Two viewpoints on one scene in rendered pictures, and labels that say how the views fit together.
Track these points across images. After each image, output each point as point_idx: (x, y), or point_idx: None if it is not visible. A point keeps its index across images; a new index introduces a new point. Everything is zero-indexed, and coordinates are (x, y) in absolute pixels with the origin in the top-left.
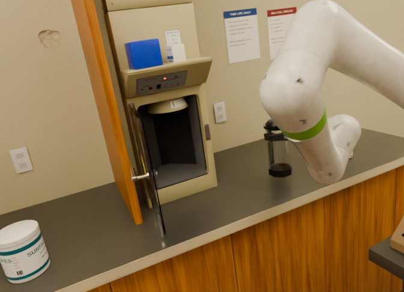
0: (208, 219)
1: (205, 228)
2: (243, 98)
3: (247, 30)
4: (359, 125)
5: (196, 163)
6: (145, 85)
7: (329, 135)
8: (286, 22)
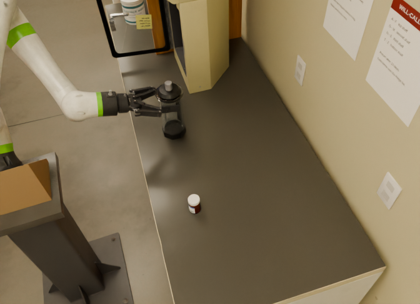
0: (139, 84)
1: (129, 82)
2: (322, 86)
3: (355, 1)
4: (62, 107)
5: None
6: None
7: (29, 67)
8: (416, 50)
